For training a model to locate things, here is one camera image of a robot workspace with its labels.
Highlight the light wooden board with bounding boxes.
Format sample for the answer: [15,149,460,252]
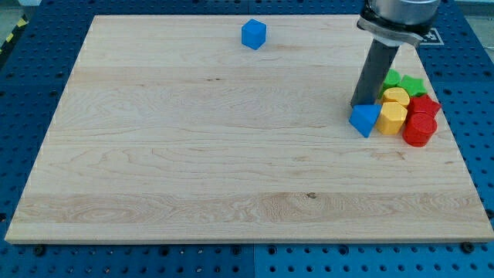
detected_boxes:
[5,15,493,244]

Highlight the green round block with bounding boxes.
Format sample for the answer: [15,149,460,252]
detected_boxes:
[377,69,401,99]

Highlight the blue cube block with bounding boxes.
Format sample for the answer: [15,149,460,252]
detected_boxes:
[241,19,267,50]

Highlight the red star block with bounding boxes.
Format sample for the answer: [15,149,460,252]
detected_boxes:
[407,94,442,118]

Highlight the black white fiducial marker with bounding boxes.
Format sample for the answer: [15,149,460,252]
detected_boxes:
[420,27,444,46]

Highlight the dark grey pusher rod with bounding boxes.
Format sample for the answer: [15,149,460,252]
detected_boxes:
[350,39,399,107]

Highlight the yellow rounded block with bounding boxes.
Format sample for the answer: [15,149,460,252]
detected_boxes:
[381,87,410,108]

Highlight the red cylinder block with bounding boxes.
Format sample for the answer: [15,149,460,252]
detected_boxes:
[402,113,438,147]

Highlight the green star block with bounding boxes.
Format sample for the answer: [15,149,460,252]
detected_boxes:
[398,75,428,97]

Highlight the blue triangle block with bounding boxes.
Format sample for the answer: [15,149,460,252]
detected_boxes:
[349,104,381,137]

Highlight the yellow hexagon block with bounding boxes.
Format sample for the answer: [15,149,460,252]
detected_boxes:
[375,102,408,135]

